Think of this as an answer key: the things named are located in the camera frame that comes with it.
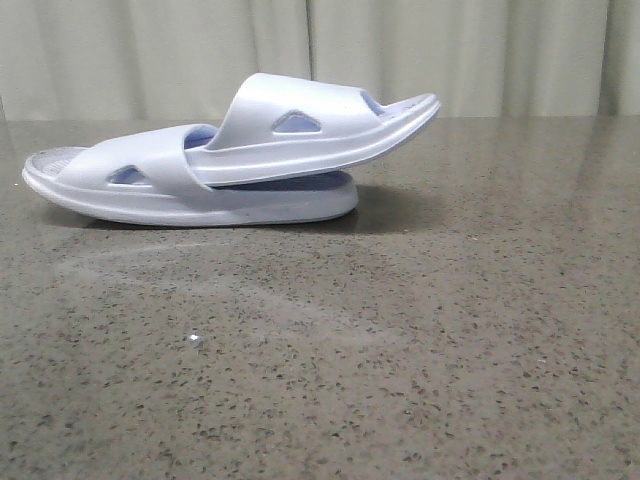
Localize light blue right-side slipper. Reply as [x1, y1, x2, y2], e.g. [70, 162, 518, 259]
[186, 73, 440, 186]

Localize light blue left-side slipper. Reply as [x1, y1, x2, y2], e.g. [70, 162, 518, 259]
[23, 124, 358, 227]

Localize pale green curtain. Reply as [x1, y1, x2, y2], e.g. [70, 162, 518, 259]
[1, 1, 639, 120]

